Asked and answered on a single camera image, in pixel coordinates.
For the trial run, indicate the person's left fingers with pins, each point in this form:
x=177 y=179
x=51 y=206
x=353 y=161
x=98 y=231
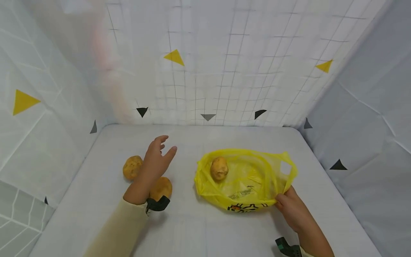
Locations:
x=162 y=146

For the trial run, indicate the person's right thumb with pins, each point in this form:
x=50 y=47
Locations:
x=280 y=200

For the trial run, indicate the person's left forearm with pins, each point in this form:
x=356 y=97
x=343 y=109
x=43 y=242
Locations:
x=128 y=217

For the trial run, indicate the person's left index finger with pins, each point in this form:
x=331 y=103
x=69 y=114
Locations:
x=160 y=139

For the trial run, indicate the person's left hand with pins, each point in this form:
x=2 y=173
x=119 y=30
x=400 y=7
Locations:
x=154 y=163

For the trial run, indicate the person's right forearm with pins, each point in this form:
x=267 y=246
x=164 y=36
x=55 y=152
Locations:
x=314 y=238

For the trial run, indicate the person's right hand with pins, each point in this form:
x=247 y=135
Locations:
x=292 y=210

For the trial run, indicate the person's left thumb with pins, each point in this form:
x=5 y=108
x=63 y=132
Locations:
x=170 y=153

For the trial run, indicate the potato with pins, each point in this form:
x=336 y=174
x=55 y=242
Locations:
x=219 y=169
x=132 y=168
x=163 y=188

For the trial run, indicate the yellow plastic bag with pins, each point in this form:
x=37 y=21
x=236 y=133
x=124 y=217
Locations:
x=210 y=194

